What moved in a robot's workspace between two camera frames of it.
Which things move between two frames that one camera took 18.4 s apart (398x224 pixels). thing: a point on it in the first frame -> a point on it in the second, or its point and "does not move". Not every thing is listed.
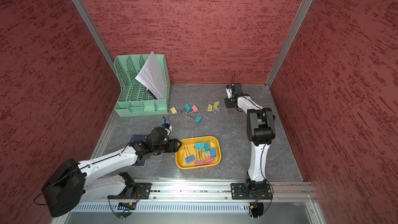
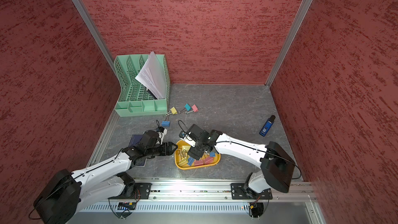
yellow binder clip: x=213 y=106 -> x=183 y=161
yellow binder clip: x=172 y=110 does not move
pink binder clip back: x=199 y=163 does not move
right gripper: x=226 y=100 -> x=196 y=153
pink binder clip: x=209 y=160 does not move
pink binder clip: x=195 y=108 does not move
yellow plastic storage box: x=198 y=152 does not move
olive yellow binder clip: x=213 y=106 -> x=185 y=148
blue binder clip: x=189 y=158 does not move
